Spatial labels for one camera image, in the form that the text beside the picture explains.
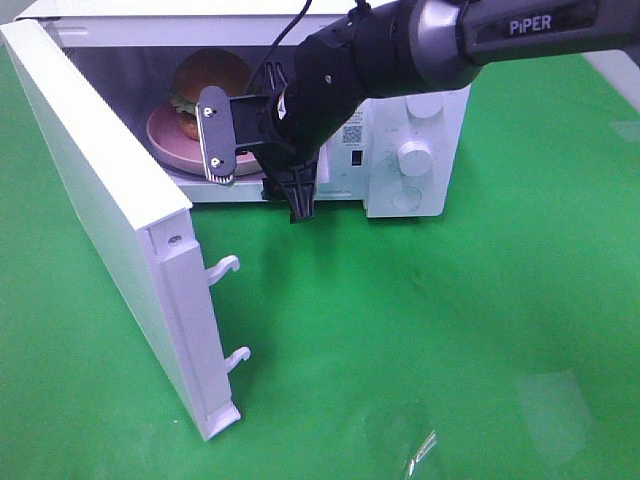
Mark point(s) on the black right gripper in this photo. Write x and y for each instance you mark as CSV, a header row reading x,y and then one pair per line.
x,y
335,70

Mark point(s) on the burger with lettuce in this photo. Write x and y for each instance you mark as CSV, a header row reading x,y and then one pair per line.
x,y
205,67

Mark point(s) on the pink round plate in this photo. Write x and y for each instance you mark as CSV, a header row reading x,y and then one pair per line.
x,y
170,145

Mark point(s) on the round microwave door button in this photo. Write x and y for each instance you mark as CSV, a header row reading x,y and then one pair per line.
x,y
407,199

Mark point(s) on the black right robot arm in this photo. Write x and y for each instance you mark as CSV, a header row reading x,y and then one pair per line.
x,y
412,47

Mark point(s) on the white warning label sticker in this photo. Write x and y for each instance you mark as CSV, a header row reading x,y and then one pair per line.
x,y
353,131

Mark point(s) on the white microwave oven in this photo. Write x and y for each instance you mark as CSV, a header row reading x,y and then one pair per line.
x,y
111,63

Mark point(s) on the lower white microwave knob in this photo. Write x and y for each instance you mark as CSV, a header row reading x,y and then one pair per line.
x,y
415,158

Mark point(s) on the white microwave knob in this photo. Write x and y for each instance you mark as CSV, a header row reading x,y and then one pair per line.
x,y
415,158
424,106

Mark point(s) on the upper white microwave knob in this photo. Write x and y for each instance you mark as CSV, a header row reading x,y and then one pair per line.
x,y
424,106

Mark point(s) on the wrist camera with black bracket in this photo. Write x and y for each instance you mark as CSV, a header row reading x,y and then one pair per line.
x,y
230,127

